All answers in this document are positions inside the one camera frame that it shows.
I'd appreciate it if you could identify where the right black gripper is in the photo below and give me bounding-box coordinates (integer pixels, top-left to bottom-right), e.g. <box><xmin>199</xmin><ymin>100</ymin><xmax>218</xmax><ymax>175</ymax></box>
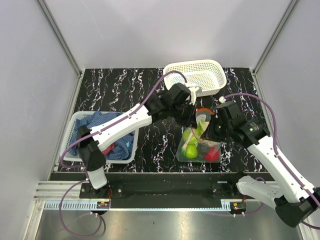
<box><xmin>200</xmin><ymin>114</ymin><xmax>233</xmax><ymax>143</ymax></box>

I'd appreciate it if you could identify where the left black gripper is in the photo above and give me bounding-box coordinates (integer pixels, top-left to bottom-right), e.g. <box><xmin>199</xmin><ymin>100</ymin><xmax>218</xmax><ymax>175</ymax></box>
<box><xmin>170</xmin><ymin>100</ymin><xmax>198</xmax><ymax>129</ymax></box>

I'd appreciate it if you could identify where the clear zip top bag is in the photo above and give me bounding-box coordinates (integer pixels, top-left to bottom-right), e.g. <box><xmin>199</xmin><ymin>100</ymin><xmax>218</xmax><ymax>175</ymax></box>
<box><xmin>175</xmin><ymin>108</ymin><xmax>221</xmax><ymax>163</ymax></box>

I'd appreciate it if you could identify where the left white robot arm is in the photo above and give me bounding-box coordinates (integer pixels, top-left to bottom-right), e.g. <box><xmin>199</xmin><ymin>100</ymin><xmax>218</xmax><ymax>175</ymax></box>
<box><xmin>75</xmin><ymin>83</ymin><xmax>202</xmax><ymax>198</ymax></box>

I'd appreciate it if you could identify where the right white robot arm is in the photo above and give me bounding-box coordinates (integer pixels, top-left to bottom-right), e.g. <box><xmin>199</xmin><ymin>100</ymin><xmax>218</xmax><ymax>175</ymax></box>
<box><xmin>202</xmin><ymin>101</ymin><xmax>320</xmax><ymax>228</ymax></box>

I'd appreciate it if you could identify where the fake green white cabbage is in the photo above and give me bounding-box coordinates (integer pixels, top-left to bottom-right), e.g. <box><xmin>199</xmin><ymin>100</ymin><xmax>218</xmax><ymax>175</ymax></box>
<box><xmin>195</xmin><ymin>118</ymin><xmax>210</xmax><ymax>136</ymax></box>

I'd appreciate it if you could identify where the fake green apple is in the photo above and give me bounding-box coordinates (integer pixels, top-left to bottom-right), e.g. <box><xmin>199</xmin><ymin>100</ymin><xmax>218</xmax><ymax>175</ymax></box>
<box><xmin>182</xmin><ymin>128</ymin><xmax>198</xmax><ymax>144</ymax></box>
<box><xmin>184</xmin><ymin>144</ymin><xmax>198</xmax><ymax>159</ymax></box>

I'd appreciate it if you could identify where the fake dark purple fruit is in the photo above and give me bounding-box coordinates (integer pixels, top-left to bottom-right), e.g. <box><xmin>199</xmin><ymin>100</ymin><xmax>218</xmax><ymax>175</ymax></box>
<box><xmin>197</xmin><ymin>145</ymin><xmax>210</xmax><ymax>158</ymax></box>

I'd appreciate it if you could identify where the white perforated plastic basket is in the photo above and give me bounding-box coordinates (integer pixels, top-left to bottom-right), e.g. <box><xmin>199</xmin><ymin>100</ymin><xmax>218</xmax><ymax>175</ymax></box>
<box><xmin>163</xmin><ymin>59</ymin><xmax>227</xmax><ymax>98</ymax></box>

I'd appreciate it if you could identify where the blue checkered cloth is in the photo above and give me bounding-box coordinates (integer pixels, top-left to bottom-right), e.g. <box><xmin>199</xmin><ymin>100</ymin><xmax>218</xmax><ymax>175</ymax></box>
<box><xmin>67</xmin><ymin>110</ymin><xmax>135</xmax><ymax>161</ymax></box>

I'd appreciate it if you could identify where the dark red cloth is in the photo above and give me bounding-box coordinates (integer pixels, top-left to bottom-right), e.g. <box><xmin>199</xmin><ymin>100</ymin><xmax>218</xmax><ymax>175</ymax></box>
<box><xmin>101</xmin><ymin>143</ymin><xmax>115</xmax><ymax>156</ymax></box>

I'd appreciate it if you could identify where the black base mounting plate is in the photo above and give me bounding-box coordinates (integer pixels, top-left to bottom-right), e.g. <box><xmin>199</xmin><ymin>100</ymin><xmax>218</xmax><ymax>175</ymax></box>
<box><xmin>79</xmin><ymin>173</ymin><xmax>245</xmax><ymax>210</ymax></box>

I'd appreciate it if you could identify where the white laundry basket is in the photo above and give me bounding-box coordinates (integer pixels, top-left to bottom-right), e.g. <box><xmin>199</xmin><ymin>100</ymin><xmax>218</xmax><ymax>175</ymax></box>
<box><xmin>59</xmin><ymin>111</ymin><xmax>140</xmax><ymax>165</ymax></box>

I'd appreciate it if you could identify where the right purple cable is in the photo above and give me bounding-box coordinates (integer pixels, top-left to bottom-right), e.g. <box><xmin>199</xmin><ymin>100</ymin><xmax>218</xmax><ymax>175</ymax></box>
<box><xmin>219</xmin><ymin>93</ymin><xmax>320</xmax><ymax>230</ymax></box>

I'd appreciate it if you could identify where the purple cable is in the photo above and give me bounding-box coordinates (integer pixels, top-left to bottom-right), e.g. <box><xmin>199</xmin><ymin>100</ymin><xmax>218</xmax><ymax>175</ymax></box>
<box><xmin>219</xmin><ymin>93</ymin><xmax>320</xmax><ymax>230</ymax></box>
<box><xmin>59</xmin><ymin>71</ymin><xmax>188</xmax><ymax>236</ymax></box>

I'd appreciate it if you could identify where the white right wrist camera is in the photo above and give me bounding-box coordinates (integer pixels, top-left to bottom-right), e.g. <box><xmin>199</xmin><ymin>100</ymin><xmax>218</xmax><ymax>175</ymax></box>
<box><xmin>219</xmin><ymin>96</ymin><xmax>226</xmax><ymax>104</ymax></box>

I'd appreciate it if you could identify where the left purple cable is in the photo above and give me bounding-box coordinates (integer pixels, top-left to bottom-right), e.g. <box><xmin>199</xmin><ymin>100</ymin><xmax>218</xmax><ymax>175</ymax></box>
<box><xmin>59</xmin><ymin>71</ymin><xmax>188</xmax><ymax>236</ymax></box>

